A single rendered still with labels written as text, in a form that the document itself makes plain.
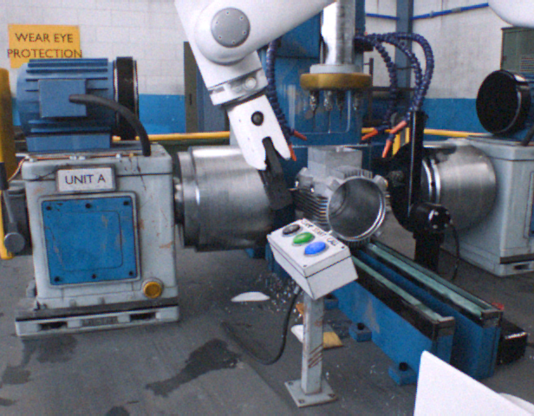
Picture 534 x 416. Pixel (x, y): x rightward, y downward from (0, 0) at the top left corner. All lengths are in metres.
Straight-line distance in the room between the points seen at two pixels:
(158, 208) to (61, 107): 0.27
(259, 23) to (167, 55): 5.79
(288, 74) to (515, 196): 0.71
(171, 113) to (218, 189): 5.37
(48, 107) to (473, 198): 1.02
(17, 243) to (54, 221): 0.09
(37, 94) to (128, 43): 5.27
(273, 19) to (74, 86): 0.50
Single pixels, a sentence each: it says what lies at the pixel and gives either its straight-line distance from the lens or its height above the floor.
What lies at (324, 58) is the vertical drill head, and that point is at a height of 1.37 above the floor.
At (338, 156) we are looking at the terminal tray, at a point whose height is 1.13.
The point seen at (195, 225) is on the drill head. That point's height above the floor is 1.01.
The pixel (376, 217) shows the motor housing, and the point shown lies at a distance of 1.19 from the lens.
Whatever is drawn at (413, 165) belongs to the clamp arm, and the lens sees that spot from 1.15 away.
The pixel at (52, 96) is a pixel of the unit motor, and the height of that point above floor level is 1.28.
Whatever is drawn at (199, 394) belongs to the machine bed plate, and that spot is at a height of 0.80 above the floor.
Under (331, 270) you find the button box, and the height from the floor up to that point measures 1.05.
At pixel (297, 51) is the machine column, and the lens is 1.39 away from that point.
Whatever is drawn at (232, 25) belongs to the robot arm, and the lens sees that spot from 0.58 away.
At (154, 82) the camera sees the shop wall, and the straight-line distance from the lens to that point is 6.30.
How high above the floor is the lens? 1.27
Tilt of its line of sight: 13 degrees down
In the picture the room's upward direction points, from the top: straight up
